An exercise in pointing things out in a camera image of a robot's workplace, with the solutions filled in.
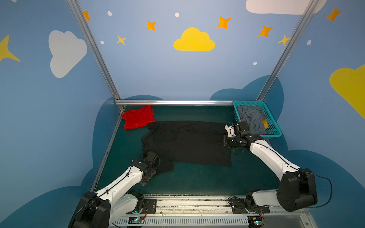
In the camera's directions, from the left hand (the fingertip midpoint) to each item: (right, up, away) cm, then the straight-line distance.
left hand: (153, 175), depth 85 cm
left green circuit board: (-6, -17, -14) cm, 23 cm away
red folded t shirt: (-18, +36, +27) cm, 48 cm away
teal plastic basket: (+83, +27, +14) cm, 88 cm away
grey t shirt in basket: (+72, +37, +22) cm, 84 cm away
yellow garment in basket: (+81, +30, +20) cm, 89 cm away
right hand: (+43, +21, +2) cm, 48 cm away
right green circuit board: (+55, -18, -14) cm, 60 cm away
